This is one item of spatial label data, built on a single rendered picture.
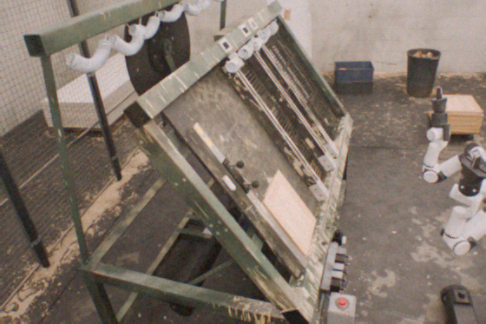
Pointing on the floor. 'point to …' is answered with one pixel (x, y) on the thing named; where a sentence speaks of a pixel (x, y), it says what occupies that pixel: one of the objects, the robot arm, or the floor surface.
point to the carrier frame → (238, 305)
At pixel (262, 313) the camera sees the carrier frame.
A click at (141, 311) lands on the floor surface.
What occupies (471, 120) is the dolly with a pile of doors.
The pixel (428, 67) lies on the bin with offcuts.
